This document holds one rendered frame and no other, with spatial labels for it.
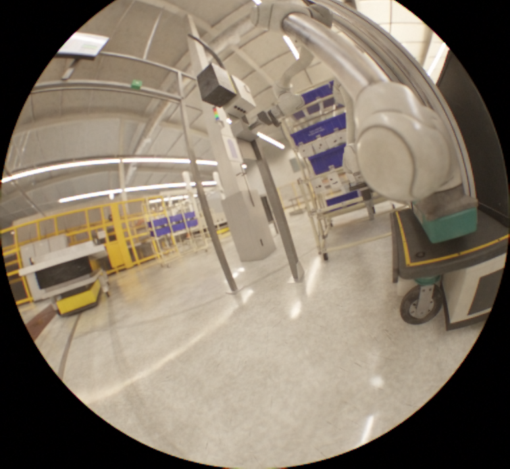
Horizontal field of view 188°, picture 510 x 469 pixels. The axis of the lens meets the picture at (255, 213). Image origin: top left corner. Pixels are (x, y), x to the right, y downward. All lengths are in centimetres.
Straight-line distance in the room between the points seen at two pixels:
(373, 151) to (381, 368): 61
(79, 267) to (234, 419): 250
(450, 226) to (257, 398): 73
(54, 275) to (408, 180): 304
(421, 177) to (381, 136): 8
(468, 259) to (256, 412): 71
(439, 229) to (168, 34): 1046
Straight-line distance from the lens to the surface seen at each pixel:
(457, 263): 51
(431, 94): 68
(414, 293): 64
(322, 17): 75
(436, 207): 47
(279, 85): 108
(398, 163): 23
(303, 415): 60
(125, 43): 1049
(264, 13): 64
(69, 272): 278
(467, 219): 50
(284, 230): 112
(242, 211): 193
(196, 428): 70
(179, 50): 1064
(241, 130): 104
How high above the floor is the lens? 58
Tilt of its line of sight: level
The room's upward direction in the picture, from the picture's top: 18 degrees counter-clockwise
